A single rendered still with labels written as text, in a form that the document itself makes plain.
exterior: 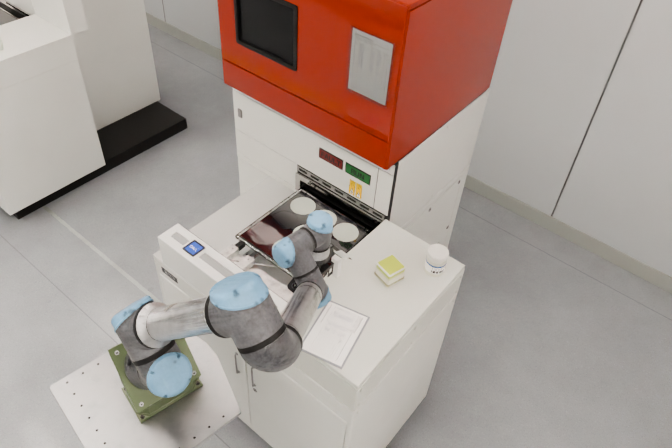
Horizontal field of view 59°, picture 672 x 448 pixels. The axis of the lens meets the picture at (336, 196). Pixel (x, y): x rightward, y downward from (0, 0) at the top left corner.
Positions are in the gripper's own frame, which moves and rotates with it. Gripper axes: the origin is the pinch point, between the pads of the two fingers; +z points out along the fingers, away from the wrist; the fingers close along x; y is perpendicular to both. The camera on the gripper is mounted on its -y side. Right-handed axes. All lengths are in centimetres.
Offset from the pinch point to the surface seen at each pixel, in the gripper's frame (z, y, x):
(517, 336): 95, 113, -53
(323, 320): 1.0, -2.8, -9.2
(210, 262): 4.6, -9.4, 35.7
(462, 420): 95, 54, -54
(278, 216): 10.1, 26.9, 37.9
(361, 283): 1.2, 17.4, -8.9
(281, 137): -6, 48, 57
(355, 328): 0.4, 1.5, -18.6
